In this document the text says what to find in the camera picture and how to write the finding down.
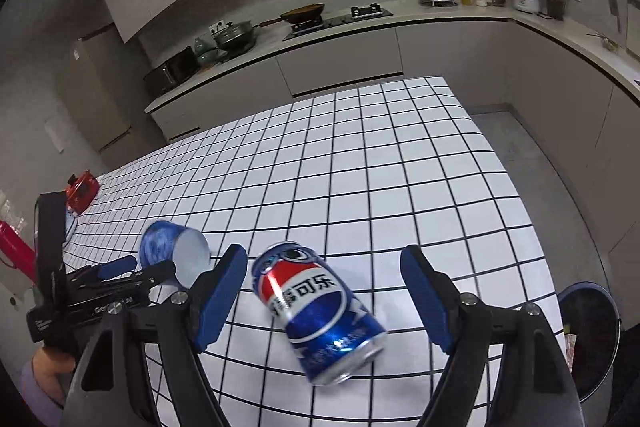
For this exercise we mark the red cylinder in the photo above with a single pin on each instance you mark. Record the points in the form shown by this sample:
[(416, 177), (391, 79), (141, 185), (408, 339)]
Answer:
[(15, 247)]

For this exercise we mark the grey cutting board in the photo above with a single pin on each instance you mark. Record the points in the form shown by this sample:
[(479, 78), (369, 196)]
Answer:
[(634, 27)]

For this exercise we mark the grey pot with lid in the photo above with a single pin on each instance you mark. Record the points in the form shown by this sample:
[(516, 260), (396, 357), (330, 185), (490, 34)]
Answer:
[(234, 37)]

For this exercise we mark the person's left forearm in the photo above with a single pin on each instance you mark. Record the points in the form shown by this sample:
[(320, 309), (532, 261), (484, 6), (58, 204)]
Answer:
[(47, 369)]

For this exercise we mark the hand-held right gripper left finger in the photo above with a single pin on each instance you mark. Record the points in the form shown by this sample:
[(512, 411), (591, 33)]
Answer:
[(220, 302)]

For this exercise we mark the black plastic bucket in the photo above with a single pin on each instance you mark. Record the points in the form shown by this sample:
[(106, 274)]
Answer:
[(590, 322)]

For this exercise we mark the red kettle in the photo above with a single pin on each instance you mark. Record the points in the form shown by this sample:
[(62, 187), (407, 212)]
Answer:
[(82, 192)]

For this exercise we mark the cleaver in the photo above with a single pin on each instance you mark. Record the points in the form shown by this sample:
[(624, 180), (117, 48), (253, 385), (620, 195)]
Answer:
[(613, 7)]

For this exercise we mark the beige lower cabinets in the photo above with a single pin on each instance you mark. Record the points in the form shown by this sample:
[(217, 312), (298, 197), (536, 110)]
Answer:
[(450, 52)]

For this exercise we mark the blue paper cup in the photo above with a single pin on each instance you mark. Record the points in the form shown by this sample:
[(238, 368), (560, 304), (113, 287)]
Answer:
[(160, 242)]

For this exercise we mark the black toaster oven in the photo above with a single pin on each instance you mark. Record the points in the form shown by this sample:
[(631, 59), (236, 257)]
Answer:
[(170, 72)]

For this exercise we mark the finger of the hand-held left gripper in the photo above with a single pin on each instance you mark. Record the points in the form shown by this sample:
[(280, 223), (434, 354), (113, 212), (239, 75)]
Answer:
[(150, 277), (117, 267)]

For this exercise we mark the black utensil holder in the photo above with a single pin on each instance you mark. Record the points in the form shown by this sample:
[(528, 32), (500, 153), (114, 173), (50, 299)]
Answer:
[(555, 9)]

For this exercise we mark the white checkered tablecloth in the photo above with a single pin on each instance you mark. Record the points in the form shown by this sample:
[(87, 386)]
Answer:
[(375, 182)]

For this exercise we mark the blue soda can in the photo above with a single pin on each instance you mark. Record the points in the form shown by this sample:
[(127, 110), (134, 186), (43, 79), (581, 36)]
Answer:
[(320, 307)]

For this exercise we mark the beige refrigerator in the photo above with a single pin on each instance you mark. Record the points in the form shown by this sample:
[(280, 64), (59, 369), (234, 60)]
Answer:
[(95, 97)]

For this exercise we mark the black gas stove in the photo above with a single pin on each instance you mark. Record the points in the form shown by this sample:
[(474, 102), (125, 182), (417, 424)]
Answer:
[(340, 23)]

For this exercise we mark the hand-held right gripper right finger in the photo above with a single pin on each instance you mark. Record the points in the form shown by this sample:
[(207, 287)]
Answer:
[(425, 297)]

